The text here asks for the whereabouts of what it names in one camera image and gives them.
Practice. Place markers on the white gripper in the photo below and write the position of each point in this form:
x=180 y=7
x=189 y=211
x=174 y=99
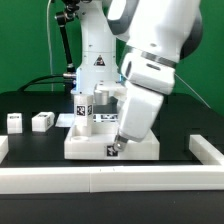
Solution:
x=137 y=115

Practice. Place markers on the white square table top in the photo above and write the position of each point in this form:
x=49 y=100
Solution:
x=100 y=147

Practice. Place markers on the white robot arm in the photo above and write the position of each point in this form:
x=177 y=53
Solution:
x=141 y=41

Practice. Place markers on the white fiducial marker sheet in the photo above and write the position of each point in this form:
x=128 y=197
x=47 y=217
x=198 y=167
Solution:
x=66 y=120

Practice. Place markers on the white U-shaped workspace fence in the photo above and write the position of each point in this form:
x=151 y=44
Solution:
x=207 y=175

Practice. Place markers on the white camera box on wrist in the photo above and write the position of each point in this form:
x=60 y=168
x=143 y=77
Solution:
x=147 y=73

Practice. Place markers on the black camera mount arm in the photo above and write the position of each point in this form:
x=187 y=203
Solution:
x=62 y=18

